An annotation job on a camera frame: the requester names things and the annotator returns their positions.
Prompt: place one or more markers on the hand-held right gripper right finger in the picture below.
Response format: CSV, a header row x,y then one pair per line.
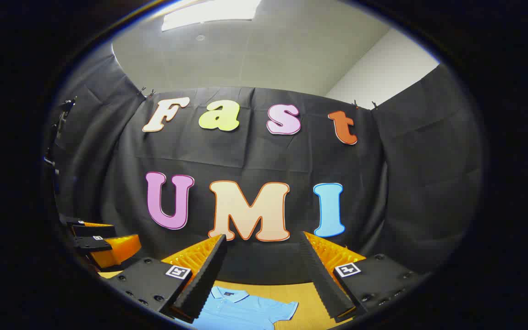
x,y
323,279

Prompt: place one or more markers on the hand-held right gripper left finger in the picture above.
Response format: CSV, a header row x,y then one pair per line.
x,y
202,284

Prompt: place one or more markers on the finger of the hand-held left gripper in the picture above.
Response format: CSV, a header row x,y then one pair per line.
x,y
117,250
90,230

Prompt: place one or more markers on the light blue T-shirt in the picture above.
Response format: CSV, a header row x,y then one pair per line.
x,y
241,311

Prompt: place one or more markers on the black tripod stand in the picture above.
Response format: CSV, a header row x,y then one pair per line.
x,y
64,110

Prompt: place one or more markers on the black backdrop cloth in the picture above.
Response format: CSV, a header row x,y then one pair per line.
x,y
245,156

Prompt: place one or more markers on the round ceiling fixture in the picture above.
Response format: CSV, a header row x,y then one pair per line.
x,y
200,37

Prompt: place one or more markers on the ceiling light panel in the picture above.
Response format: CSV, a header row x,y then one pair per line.
x,y
209,13

